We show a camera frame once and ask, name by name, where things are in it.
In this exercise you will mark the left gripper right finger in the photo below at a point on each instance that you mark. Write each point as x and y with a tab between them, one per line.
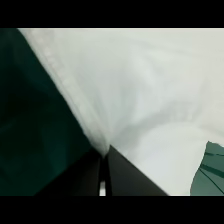
130	176

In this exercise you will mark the white shirt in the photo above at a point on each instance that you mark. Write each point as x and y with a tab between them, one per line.
133	83

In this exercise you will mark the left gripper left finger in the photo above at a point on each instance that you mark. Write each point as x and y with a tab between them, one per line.
80	180

